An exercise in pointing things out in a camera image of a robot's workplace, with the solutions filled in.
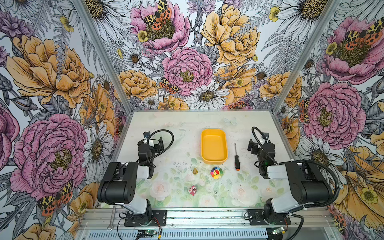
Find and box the yellow plastic bin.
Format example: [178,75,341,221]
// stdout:
[201,129,228,165]

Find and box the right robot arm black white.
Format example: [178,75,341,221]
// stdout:
[248,134,340,225]

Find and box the black orange handled screwdriver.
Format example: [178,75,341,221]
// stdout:
[234,143,241,171]

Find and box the green circuit board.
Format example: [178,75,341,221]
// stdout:
[136,230,163,240]
[271,227,286,235]

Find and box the white slotted cable duct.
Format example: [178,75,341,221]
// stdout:
[83,228,268,240]

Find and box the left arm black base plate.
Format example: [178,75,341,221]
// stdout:
[124,210,168,227]

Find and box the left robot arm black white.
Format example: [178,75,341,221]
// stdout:
[97,132,167,227]

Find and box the silver wrench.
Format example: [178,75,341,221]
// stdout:
[107,206,116,232]

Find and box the multicoloured round flower toy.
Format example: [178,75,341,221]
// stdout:
[211,167,224,180]

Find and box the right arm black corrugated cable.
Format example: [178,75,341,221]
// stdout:
[251,126,341,209]

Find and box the small pink red toy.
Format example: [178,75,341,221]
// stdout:
[188,185,197,196]

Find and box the aluminium front rail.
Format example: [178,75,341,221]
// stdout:
[79,207,334,230]

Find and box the green circuit board right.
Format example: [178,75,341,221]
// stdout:
[271,227,286,235]

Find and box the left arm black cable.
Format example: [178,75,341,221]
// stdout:
[136,129,175,166]

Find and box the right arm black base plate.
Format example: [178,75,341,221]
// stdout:
[244,209,291,226]

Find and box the green circuit board left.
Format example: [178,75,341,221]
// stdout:
[136,230,163,240]

